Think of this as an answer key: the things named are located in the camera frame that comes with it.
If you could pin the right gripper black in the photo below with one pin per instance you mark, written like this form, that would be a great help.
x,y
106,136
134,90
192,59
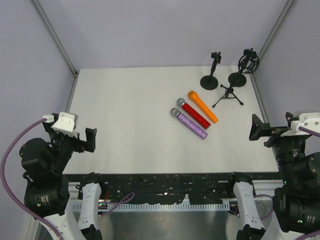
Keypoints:
x,y
259,127

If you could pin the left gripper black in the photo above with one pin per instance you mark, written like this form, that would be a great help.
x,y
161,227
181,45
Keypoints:
x,y
80,144

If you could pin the black tripod stand shock mount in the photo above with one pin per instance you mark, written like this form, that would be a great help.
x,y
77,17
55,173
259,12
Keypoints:
x,y
229,93

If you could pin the black round-base mic stand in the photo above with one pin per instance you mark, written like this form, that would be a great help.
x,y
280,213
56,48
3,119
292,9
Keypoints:
x,y
210,82

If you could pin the orange microphone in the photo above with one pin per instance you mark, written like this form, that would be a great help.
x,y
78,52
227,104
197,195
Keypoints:
x,y
193,96

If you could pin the red microphone silver grille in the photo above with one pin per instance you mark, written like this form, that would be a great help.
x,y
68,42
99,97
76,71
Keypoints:
x,y
193,113

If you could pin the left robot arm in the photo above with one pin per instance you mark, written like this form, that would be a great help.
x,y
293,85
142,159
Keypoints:
x,y
47,191

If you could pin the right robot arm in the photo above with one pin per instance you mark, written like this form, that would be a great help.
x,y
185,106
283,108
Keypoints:
x,y
296,205

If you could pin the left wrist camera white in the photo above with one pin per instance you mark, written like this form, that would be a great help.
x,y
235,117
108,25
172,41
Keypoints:
x,y
66,122

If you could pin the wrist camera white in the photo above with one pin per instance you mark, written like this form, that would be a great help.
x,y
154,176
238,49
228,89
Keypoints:
x,y
307,122
66,122

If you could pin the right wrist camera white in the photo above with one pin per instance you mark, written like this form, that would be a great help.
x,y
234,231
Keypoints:
x,y
307,122

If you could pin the white slotted cable duct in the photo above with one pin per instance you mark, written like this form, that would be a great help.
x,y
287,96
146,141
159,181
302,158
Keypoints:
x,y
183,207

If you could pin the black front rail base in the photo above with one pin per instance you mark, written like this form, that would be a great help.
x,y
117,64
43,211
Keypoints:
x,y
169,189

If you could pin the right aluminium frame post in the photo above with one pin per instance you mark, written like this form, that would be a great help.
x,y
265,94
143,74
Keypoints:
x,y
277,26

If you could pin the aluminium frame post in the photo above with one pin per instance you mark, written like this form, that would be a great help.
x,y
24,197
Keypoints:
x,y
277,26
53,35

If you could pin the left aluminium frame post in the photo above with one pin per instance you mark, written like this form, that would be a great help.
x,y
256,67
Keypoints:
x,y
53,35

